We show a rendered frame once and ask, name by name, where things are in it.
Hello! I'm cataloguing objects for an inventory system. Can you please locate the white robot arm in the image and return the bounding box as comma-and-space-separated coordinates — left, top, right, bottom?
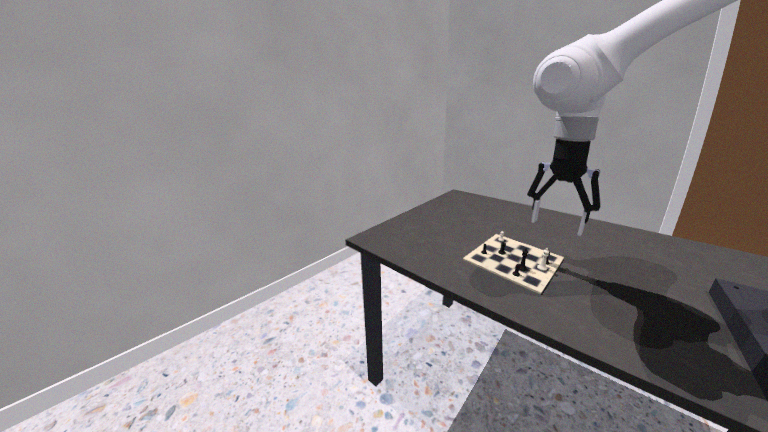
533, 0, 738, 142

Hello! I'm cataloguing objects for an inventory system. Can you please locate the cream and grey chessboard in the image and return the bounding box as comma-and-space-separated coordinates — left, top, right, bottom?
463, 234, 564, 295

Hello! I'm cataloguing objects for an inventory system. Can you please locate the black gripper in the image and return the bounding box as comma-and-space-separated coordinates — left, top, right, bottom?
527, 139, 600, 236

